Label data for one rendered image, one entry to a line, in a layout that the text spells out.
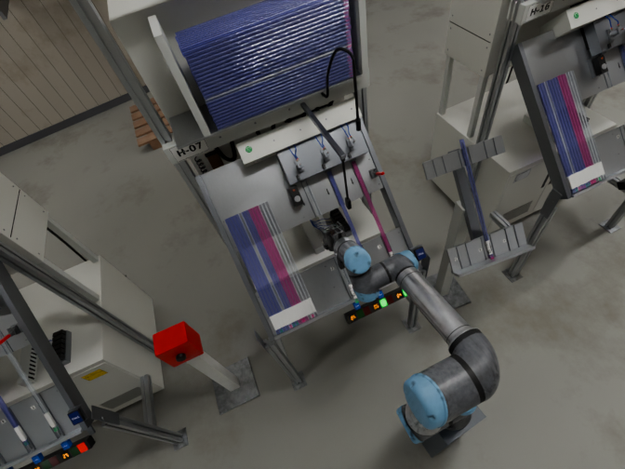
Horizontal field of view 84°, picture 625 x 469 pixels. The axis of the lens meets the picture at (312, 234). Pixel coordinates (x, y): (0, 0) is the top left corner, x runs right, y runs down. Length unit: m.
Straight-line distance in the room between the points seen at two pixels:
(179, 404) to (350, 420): 0.99
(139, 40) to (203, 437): 1.89
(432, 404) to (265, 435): 1.39
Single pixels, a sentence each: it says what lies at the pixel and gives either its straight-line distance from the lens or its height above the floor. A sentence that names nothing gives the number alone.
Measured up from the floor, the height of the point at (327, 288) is 0.77.
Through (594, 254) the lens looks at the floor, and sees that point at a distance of 2.76.
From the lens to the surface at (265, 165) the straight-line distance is 1.41.
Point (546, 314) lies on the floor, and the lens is 2.43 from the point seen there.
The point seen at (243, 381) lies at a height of 0.01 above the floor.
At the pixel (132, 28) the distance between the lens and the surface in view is 1.31.
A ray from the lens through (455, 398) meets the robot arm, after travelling 0.90.
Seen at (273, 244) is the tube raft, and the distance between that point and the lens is 1.39.
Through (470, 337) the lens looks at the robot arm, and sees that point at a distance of 0.96.
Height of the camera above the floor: 2.05
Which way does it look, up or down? 52 degrees down
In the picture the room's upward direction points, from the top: 16 degrees counter-clockwise
